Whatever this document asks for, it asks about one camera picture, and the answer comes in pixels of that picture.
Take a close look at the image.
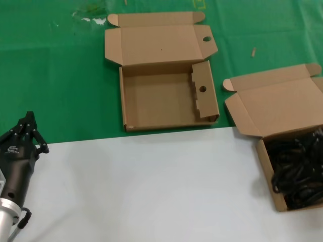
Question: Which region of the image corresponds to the cardboard box with holed divider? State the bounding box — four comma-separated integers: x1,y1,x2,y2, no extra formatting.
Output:
104,11,221,133

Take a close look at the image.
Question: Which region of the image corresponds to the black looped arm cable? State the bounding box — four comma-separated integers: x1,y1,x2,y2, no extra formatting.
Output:
7,207,33,242

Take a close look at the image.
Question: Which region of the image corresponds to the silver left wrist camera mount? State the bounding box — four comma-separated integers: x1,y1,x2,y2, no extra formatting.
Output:
0,170,7,193

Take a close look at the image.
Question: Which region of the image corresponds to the green table cloth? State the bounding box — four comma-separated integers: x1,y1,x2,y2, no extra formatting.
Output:
0,0,323,146

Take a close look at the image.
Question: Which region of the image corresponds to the open brown cardboard box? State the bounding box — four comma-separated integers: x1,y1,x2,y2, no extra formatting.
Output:
223,63,323,212

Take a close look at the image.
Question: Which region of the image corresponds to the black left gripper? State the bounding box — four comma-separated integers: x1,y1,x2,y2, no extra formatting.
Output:
0,110,50,206

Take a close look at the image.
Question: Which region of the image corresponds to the pile of black power cables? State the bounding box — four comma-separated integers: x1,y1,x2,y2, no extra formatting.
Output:
266,127,323,210

